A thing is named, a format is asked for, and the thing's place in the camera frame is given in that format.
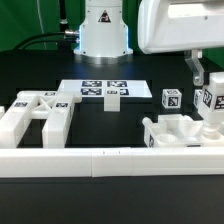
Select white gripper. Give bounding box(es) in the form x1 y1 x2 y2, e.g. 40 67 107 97
138 0 224 86

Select white chair seat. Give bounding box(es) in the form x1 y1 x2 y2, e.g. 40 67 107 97
142 114 224 148

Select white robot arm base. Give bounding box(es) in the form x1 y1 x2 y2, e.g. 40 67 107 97
74 0 133 65

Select white tagged cube far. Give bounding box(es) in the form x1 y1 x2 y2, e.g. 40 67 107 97
193 89 202 109

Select white tagged cube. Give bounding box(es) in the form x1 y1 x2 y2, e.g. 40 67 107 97
162 89 182 109
193 89 202 109

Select white tagged cube near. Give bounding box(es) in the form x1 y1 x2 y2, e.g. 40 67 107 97
162 89 182 109

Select white tag plate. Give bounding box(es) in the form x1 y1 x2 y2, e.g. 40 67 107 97
58 79 152 98

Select white U-shaped fence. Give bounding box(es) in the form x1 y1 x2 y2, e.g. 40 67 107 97
0 146 224 178

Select white chair back frame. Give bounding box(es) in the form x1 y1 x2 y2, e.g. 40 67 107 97
0 91 82 149

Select black cable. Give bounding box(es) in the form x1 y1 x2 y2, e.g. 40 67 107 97
13 29 80 51

